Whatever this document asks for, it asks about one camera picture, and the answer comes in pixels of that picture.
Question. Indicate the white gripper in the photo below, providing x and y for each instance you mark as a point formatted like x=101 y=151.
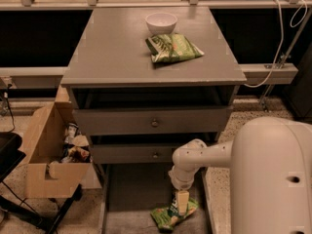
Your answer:
x=177 y=183

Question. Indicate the green rice chip bag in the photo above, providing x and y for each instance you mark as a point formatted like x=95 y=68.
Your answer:
x=167 y=218

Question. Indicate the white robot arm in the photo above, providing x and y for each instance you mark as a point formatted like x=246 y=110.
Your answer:
x=270 y=162

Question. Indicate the open grey bottom drawer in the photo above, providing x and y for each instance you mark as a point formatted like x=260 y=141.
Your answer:
x=132 y=191

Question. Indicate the grey top drawer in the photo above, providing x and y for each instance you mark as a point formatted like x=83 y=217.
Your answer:
x=113 y=122

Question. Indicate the grey wooden drawer cabinet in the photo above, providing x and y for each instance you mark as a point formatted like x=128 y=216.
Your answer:
x=117 y=52

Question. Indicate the green chip bag on counter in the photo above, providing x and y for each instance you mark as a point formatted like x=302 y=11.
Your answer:
x=170 y=48

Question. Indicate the snack packets in box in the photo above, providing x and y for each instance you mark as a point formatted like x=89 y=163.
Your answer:
x=75 y=147

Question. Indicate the cardboard box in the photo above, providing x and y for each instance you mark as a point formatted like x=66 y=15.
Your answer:
x=43 y=143

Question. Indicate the white ceramic bowl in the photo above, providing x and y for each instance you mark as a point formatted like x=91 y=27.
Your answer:
x=161 y=23

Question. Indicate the black chair seat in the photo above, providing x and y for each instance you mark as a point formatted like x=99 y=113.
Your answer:
x=10 y=154

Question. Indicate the metal railing frame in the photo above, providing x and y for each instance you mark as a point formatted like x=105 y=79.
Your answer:
x=134 y=11

